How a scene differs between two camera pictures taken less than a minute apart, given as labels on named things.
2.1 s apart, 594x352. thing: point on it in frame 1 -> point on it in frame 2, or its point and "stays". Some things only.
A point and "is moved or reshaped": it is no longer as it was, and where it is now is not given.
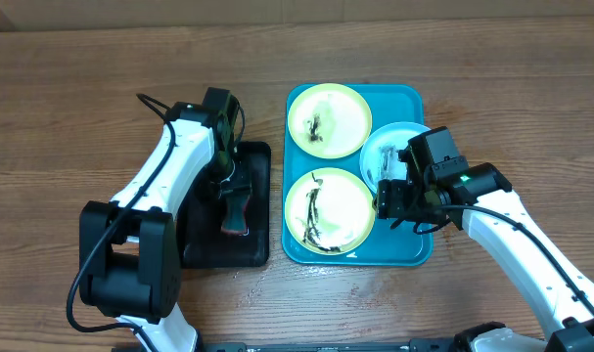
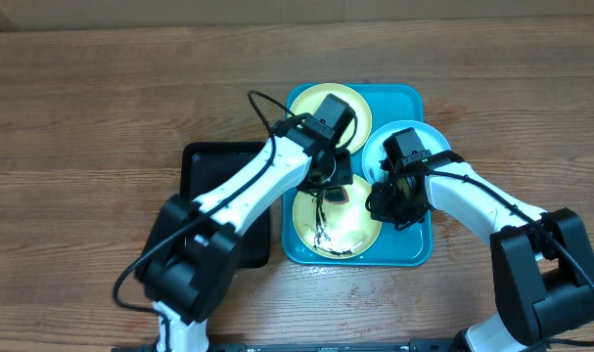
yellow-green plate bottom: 330,211 is moved or reshaped
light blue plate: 379,154 stays
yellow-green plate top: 330,121 stays
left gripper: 242,184 -> 343,173
